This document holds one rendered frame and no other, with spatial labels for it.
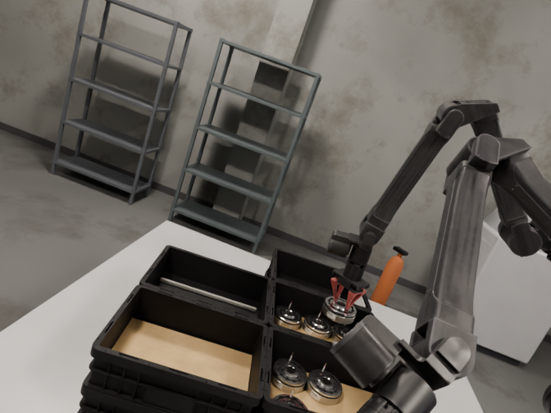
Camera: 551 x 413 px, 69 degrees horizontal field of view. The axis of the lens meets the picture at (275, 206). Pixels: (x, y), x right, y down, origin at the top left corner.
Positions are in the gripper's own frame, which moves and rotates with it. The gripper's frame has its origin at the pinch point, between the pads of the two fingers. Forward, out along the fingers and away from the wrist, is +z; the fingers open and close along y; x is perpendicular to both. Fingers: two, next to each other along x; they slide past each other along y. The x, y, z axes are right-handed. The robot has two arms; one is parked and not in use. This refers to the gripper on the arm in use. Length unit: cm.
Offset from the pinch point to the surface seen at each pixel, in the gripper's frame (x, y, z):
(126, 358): -63, -9, 8
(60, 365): -67, -35, 30
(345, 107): 240, -210, -58
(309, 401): -18.4, 11.8, 20.7
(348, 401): -6.2, 16.4, 21.2
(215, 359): -35.0, -11.0, 19.1
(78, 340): -60, -43, 30
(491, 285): 272, -25, 48
